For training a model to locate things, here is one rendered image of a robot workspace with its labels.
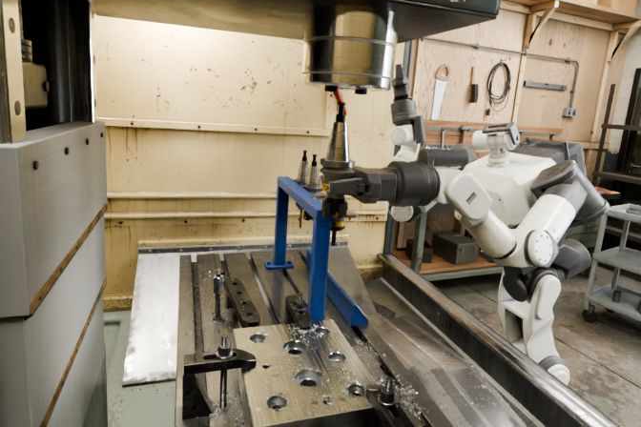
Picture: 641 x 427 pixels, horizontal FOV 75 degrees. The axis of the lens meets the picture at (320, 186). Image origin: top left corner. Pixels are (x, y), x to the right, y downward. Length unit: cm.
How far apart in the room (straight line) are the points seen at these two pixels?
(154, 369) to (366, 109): 127
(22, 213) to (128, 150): 125
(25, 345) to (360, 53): 57
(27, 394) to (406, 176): 62
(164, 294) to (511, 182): 123
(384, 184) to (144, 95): 116
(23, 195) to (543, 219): 98
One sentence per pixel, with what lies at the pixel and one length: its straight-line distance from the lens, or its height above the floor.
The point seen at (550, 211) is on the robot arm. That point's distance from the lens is 112.
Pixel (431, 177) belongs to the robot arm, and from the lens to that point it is 81.
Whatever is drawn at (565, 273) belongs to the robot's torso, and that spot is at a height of 99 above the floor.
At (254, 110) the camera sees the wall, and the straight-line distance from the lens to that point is 173.
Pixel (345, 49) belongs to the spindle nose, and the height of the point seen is 156.
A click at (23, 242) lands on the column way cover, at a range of 52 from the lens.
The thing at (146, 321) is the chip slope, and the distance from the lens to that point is 160.
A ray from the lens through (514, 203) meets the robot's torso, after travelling 129.
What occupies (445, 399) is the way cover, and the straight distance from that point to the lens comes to 126.
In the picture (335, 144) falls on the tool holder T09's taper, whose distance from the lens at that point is 74.
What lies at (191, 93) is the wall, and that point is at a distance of 171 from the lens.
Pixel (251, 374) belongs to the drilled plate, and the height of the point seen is 99.
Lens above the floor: 147
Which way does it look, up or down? 11 degrees down
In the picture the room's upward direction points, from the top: 4 degrees clockwise
